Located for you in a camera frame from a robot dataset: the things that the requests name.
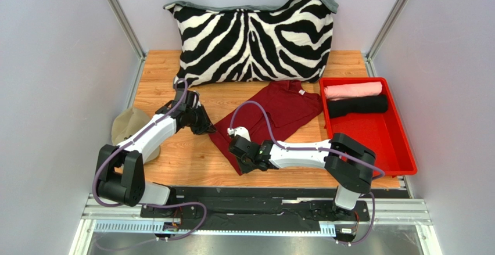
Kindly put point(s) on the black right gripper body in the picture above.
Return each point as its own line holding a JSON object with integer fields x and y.
{"x": 240, "y": 151}

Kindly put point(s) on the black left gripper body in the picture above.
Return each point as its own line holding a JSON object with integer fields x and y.
{"x": 197, "y": 121}

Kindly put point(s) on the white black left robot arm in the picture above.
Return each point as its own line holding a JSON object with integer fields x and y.
{"x": 120, "y": 178}

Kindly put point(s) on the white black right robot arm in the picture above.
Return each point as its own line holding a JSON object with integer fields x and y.
{"x": 349, "y": 162}

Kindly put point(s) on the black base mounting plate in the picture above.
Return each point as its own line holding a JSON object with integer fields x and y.
{"x": 257, "y": 209}

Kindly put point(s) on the beige baseball cap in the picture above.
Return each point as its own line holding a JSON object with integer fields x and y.
{"x": 127, "y": 124}

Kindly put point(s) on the rolled black t shirt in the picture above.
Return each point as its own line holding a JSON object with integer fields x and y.
{"x": 363, "y": 105}

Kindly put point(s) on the zebra print pillow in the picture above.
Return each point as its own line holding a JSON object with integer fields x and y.
{"x": 253, "y": 43}

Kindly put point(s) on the red plastic tray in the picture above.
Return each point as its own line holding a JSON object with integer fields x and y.
{"x": 381, "y": 132}

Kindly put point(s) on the rolled pink t shirt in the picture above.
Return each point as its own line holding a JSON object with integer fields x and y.
{"x": 356, "y": 90}

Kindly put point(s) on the aluminium frame rail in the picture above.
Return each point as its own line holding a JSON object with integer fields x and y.
{"x": 394, "y": 212}

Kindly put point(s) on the left aluminium corner post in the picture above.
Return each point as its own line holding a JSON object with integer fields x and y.
{"x": 127, "y": 28}

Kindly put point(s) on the aluminium corner post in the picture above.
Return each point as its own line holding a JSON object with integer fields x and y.
{"x": 127, "y": 28}
{"x": 393, "y": 15}

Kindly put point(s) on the right aluminium corner post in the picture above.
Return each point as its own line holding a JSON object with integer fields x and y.
{"x": 393, "y": 15}

